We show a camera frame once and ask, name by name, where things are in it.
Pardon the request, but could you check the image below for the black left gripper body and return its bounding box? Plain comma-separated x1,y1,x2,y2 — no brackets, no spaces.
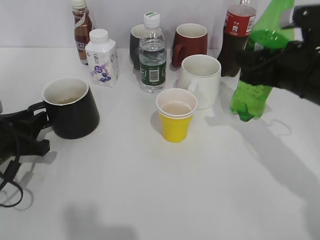
0,113,33,165

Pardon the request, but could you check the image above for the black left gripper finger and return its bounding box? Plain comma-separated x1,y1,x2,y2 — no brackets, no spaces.
20,139,50,157
13,109,50,137

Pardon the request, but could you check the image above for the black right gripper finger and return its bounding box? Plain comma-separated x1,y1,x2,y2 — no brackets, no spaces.
236,48,285,87

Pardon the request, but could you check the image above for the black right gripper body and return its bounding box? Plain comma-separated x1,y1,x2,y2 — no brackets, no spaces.
271,4,320,105

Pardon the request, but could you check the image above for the black ceramic mug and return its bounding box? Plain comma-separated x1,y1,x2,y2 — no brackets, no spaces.
27,77,100,140

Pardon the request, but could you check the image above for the green plastic soda bottle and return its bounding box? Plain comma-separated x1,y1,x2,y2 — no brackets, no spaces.
230,0,295,122

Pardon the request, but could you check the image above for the white ceramic mug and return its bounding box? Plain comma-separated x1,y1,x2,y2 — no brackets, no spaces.
177,54,221,110

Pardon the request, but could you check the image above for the dark red mug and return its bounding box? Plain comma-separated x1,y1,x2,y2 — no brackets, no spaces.
171,23,208,68

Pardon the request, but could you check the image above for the dark grey mug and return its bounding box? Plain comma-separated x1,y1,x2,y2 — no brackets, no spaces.
129,24,145,70

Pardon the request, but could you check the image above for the cola bottle red label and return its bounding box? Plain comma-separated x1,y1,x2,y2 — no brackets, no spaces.
216,0,258,78

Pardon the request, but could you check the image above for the brown coffee drink bottle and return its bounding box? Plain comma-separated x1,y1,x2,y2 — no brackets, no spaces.
71,0,94,65

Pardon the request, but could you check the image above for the yellow paper cup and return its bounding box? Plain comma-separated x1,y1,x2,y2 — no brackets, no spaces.
155,88,198,143

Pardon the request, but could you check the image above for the clear water bottle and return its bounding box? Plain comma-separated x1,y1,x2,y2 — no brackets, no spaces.
138,11,167,94

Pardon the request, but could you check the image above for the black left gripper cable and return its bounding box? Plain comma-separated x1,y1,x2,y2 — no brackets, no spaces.
0,129,25,208

